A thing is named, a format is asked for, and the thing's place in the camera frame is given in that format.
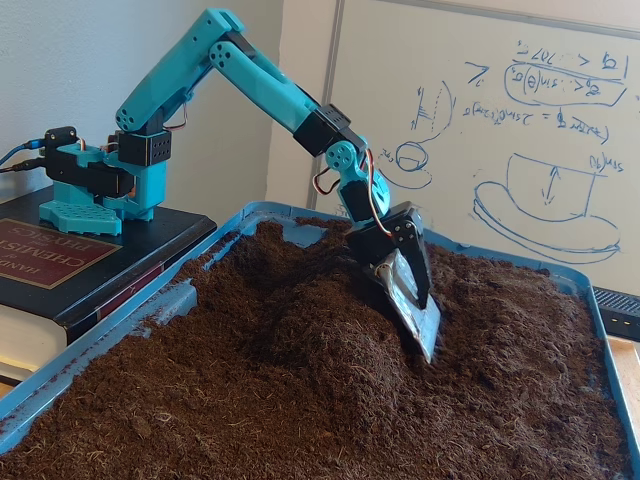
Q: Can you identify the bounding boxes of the black cable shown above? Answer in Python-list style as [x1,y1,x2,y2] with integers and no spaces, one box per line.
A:
[0,158,49,174]

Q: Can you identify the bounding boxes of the blue plastic tray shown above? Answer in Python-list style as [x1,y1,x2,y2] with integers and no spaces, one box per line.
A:
[0,200,640,480]

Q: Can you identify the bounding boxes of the black chemistry physics handbook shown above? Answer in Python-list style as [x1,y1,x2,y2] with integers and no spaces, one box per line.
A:
[0,192,219,386]

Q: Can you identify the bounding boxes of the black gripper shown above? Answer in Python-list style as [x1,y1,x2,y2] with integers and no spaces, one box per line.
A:
[345,200,442,364]

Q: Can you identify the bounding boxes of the whiteboard with blue drawings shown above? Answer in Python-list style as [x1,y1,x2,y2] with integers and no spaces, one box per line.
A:
[264,0,640,296]

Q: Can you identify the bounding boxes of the blue cable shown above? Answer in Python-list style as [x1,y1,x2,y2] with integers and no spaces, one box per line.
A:
[0,139,49,169]

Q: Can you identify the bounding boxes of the brown soil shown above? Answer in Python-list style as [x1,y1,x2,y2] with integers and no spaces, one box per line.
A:
[0,215,631,480]

